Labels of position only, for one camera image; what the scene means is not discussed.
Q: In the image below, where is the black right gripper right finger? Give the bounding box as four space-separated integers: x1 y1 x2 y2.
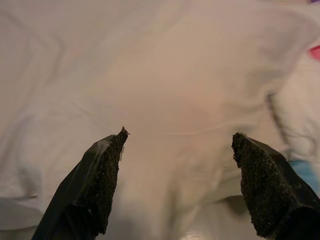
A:
231 132 320 240

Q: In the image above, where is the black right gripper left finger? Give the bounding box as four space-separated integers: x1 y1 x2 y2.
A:
31 126 132 240

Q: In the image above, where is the white pillow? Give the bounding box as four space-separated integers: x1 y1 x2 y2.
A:
0 0 320 240

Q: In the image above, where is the white colourful print blanket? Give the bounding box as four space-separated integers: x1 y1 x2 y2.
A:
271 43 320 176

